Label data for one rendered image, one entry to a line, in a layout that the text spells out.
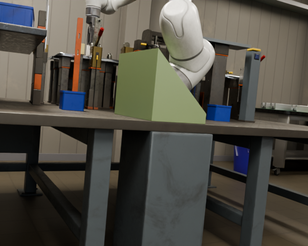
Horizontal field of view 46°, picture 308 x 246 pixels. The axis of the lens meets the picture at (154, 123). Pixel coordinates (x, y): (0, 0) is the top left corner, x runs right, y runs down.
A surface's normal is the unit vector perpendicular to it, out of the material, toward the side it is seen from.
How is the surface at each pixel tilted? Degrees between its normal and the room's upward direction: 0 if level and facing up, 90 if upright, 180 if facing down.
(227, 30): 90
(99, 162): 90
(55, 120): 90
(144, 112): 90
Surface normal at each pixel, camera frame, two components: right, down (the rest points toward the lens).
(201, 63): 0.69, 0.37
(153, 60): -0.86, -0.05
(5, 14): 0.29, 0.09
